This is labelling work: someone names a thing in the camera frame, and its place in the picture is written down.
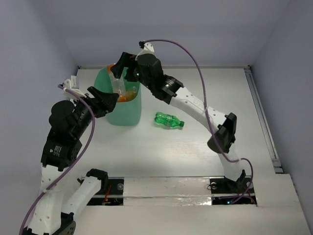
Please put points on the silver taped panel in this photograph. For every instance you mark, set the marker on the silver taped panel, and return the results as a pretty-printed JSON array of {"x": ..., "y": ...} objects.
[{"x": 166, "y": 191}]

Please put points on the aluminium rail right edge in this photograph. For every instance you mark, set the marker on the aluminium rail right edge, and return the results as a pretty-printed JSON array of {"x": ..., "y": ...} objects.
[{"x": 278, "y": 168}]

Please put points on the green plastic bin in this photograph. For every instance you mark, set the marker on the green plastic bin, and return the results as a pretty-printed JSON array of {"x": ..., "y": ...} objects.
[{"x": 124, "y": 113}]

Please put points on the small orange bottle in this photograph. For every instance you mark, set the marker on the small orange bottle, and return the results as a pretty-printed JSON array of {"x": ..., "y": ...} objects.
[{"x": 127, "y": 96}]

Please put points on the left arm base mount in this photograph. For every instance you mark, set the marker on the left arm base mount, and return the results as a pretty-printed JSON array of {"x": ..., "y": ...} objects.
[{"x": 112, "y": 196}]

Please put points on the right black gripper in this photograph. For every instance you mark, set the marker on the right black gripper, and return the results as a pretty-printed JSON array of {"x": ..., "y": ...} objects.
[{"x": 126, "y": 59}]

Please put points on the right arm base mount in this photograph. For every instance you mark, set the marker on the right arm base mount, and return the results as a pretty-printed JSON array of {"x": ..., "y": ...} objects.
[{"x": 227, "y": 192}]

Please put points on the long orange clear bottle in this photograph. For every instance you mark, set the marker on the long orange clear bottle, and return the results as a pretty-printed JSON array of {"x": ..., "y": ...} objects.
[{"x": 117, "y": 84}]

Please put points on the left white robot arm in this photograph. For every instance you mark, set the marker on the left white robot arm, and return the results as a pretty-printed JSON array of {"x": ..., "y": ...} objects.
[{"x": 49, "y": 214}]

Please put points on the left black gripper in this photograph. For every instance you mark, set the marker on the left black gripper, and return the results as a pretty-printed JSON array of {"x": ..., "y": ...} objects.
[{"x": 95, "y": 103}]

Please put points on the green plastic bottle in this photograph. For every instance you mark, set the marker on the green plastic bottle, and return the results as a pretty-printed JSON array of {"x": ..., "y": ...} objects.
[{"x": 168, "y": 120}]

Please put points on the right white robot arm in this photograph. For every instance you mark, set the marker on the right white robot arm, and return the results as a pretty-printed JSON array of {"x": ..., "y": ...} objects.
[{"x": 222, "y": 127}]

